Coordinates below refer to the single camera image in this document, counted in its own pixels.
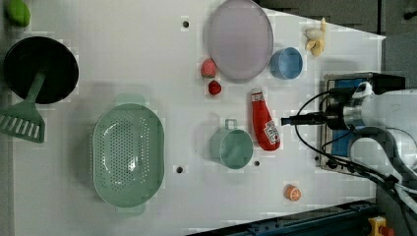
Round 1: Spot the red ketchup bottle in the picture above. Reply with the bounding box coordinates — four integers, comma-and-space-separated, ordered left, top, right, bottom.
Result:
251, 88, 280, 151

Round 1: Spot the peeled banana toy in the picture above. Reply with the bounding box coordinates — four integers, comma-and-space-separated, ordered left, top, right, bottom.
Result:
305, 18, 327, 57

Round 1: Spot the black frying pan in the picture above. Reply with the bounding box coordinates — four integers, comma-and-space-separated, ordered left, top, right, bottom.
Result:
3, 36, 79, 104

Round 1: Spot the green oval strainer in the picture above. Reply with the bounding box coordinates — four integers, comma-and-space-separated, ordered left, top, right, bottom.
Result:
91, 93, 164, 214

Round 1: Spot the black toaster oven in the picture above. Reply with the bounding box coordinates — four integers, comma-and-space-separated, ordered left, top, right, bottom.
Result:
316, 72, 405, 175

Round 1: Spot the blue bowl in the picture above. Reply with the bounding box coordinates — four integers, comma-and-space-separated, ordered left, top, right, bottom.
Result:
269, 47, 303, 80

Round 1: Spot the black cable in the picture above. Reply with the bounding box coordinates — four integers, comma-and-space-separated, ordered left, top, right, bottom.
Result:
293, 90, 417, 198

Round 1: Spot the red strawberry toy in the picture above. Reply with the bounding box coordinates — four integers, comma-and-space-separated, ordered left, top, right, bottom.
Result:
208, 81, 222, 95

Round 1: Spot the green slotted spatula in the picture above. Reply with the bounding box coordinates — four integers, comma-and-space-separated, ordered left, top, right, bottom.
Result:
0, 72, 46, 144

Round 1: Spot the pink strawberry toy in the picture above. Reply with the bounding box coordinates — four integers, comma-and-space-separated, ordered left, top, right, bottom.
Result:
201, 59, 216, 78

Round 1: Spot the yellow emergency stop button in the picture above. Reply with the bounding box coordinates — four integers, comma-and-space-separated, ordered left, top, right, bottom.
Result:
368, 216, 395, 236

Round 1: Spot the green metal cup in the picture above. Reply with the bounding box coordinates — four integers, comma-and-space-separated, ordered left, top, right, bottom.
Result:
209, 119, 254, 169

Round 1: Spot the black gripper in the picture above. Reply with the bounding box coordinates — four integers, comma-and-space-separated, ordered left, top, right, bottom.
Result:
280, 88, 355, 130

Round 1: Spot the lavender round plate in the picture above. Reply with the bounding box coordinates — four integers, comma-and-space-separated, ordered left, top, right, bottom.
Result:
208, 0, 273, 80

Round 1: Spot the green lime toy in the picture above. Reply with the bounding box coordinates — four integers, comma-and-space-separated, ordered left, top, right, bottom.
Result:
6, 0, 30, 28

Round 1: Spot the blue metal frame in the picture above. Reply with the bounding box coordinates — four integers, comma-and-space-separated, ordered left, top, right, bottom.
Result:
188, 201, 379, 236

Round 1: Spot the orange slice toy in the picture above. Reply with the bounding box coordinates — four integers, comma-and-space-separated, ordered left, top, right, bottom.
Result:
284, 185, 302, 202

